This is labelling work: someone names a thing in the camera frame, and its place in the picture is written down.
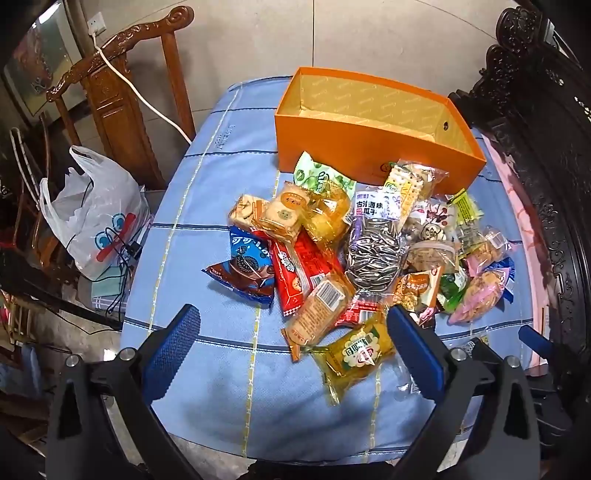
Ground dark carved wooden furniture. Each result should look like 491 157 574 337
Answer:
450 0 591 370

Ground blue foil packet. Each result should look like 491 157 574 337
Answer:
496 256 516 305

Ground pink pastry packet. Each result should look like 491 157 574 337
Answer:
448 265 515 324

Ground orange snack packet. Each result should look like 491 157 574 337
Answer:
392 270 444 315

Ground blue checked tablecloth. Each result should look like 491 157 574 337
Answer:
120 78 536 462

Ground blue and brown cookie packet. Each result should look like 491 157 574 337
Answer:
202 226 278 308

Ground small green packet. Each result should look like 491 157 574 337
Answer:
436 272 469 310

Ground pink cloth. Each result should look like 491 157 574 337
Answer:
471 129 555 370

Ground white power cable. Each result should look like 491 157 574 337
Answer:
90 32 192 144

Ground yellow cracker clear packet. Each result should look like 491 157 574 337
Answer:
466 226 513 264

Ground white blossom print packet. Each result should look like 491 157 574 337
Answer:
406 203 458 241

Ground yellow cake clear packet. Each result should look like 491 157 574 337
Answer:
307 318 402 407

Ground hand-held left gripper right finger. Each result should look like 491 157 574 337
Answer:
387 305 541 480

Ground red sausage packet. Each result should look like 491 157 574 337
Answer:
265 231 352 319

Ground round pastry clear packet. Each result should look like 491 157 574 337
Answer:
256 182 310 243

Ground cracker stick clear packet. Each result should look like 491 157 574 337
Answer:
383 159 451 222

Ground white plastic bag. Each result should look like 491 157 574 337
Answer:
39 145 151 282

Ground glass door cabinet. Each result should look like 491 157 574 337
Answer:
2 2 84 121

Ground beige biscuit packet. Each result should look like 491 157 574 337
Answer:
228 194 269 232

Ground green pea snack packet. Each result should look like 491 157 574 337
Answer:
294 151 358 199

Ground orange cardboard box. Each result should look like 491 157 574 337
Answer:
274 67 488 197

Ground sunflower seed packet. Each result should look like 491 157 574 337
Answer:
344 187 416 296

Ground carved wooden chair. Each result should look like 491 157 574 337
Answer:
45 7 197 190

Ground yellow jelly packet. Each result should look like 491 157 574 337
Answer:
302 185 354 243

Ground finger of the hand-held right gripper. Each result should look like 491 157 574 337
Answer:
517 324 555 370

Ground brown cracker clear packet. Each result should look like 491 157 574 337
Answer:
406 240 462 278

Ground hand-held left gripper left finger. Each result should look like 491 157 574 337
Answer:
46 304 204 480

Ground yellow-green candy packet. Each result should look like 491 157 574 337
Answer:
445 189 485 232

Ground red foil wrapper packet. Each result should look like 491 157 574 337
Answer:
344 295 389 328

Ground tan bread packet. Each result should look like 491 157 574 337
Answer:
281 277 354 361

